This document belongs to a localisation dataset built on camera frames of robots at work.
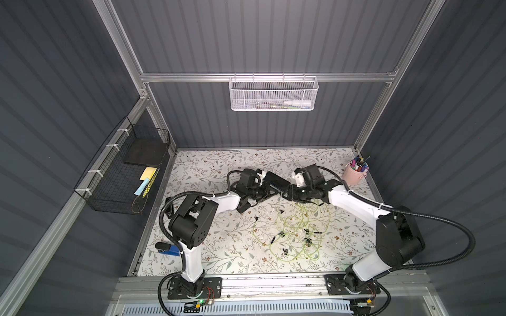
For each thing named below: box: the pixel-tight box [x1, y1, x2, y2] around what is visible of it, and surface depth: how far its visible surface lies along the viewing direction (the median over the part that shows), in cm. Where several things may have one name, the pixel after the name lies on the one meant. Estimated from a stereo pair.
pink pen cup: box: [342, 155, 370, 186], surface depth 98 cm
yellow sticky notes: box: [139, 166, 158, 182], surface depth 77 cm
